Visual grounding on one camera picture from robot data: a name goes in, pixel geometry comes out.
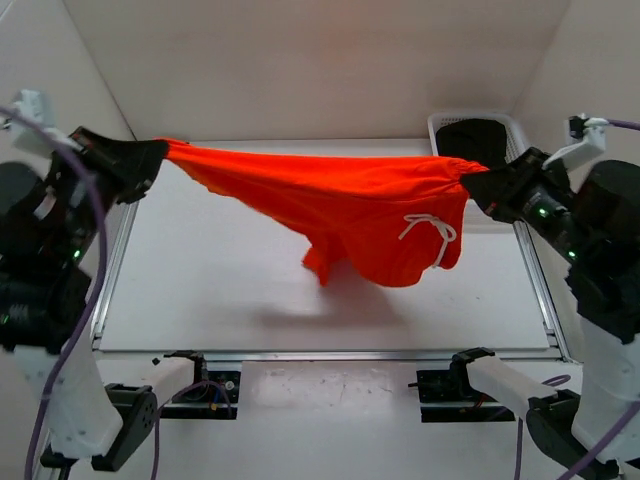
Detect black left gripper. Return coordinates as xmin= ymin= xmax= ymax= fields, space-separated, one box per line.
xmin=47 ymin=124 xmax=168 ymax=261

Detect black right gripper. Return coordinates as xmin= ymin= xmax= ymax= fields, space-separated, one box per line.
xmin=460 ymin=146 xmax=596 ymax=265

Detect orange shorts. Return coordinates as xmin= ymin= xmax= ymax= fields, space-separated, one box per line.
xmin=167 ymin=139 xmax=488 ymax=288

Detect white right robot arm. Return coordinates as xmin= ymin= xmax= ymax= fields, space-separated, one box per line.
xmin=449 ymin=148 xmax=639 ymax=479

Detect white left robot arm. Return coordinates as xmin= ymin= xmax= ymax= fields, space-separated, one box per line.
xmin=1 ymin=128 xmax=169 ymax=474

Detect black folded shorts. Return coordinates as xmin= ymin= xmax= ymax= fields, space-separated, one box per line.
xmin=435 ymin=119 xmax=507 ymax=169

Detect white plastic basket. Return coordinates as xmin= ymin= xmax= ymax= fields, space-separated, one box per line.
xmin=427 ymin=110 xmax=530 ymax=163

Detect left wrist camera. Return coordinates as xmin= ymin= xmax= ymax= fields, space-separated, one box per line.
xmin=1 ymin=89 xmax=79 ymax=157

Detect aluminium table edge rail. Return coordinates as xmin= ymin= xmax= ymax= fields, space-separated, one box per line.
xmin=89 ymin=349 xmax=566 ymax=363

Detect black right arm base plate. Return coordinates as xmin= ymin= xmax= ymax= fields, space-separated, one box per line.
xmin=407 ymin=347 xmax=515 ymax=423

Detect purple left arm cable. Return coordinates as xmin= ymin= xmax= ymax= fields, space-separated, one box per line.
xmin=0 ymin=105 xmax=164 ymax=480

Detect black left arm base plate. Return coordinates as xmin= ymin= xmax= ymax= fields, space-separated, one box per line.
xmin=152 ymin=350 xmax=241 ymax=420

